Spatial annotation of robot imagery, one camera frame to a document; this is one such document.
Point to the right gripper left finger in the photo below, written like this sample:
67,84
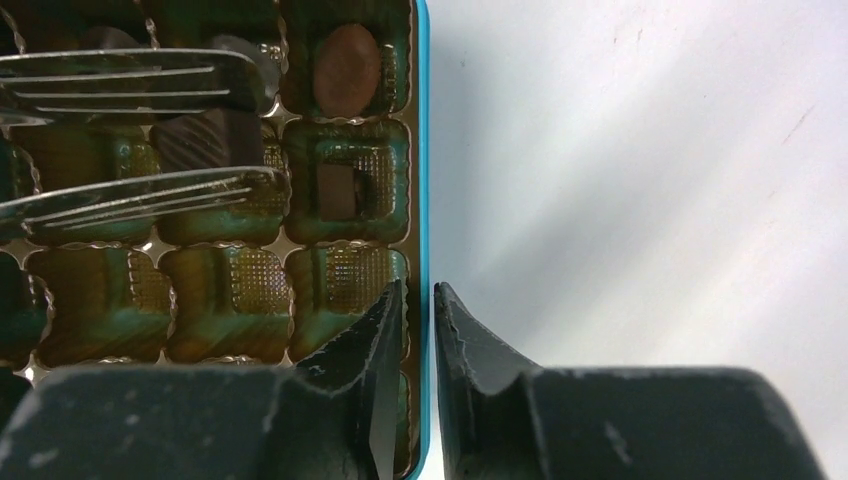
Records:
331,416

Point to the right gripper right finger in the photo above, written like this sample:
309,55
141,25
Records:
505,417

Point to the teal chocolate box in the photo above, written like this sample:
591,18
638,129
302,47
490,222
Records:
266,282

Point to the dark ridged chocolate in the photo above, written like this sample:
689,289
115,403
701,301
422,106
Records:
216,138

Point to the metal serving tongs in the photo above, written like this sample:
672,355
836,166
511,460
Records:
83,118

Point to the small dark chocolate in box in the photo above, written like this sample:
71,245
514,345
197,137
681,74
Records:
340,192

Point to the milk oval chocolate in box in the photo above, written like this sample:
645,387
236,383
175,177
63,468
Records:
346,72

